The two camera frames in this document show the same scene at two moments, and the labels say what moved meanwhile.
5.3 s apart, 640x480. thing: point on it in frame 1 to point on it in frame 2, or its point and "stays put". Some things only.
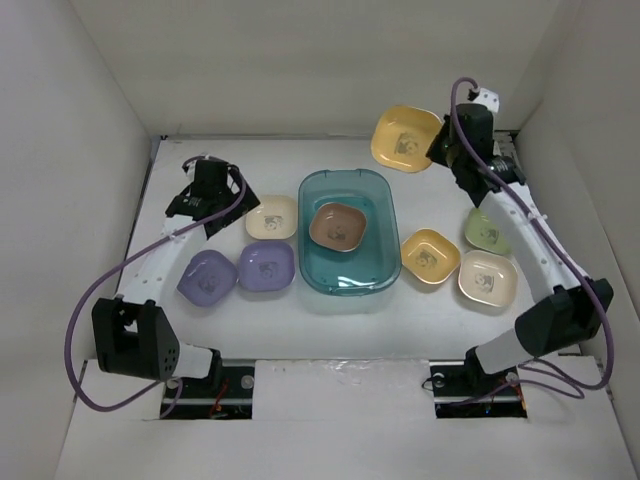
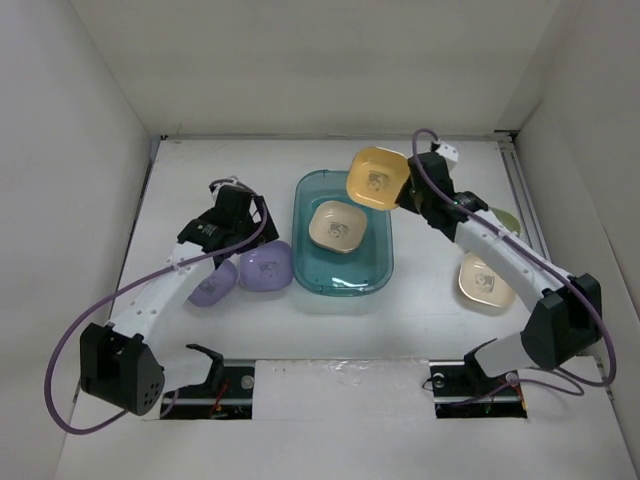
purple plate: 208,278 stays put
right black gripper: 435,152 to 404,200
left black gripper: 247,204 to 266,235
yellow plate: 430,255 to 375,177
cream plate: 275,218 to 337,226
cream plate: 488,278 stays put
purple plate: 267,266 stays put
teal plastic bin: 374,265 stays put
